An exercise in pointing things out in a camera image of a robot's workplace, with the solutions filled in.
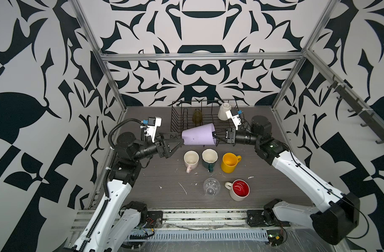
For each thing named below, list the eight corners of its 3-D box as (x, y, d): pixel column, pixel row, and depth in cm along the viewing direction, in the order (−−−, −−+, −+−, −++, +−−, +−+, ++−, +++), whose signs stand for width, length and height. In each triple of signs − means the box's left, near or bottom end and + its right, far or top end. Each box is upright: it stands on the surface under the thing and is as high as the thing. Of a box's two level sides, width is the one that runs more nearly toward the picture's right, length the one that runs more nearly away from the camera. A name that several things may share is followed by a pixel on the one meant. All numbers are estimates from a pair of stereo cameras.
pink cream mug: (187, 177, 89) (187, 170, 81) (183, 160, 95) (182, 152, 87) (201, 173, 91) (202, 165, 83) (196, 157, 97) (196, 148, 89)
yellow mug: (221, 172, 90) (224, 165, 83) (219, 160, 95) (222, 152, 87) (239, 173, 90) (243, 165, 83) (237, 160, 95) (241, 152, 88)
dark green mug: (201, 174, 90) (202, 165, 81) (200, 157, 97) (201, 148, 88) (216, 174, 90) (219, 165, 81) (215, 158, 97) (217, 148, 88)
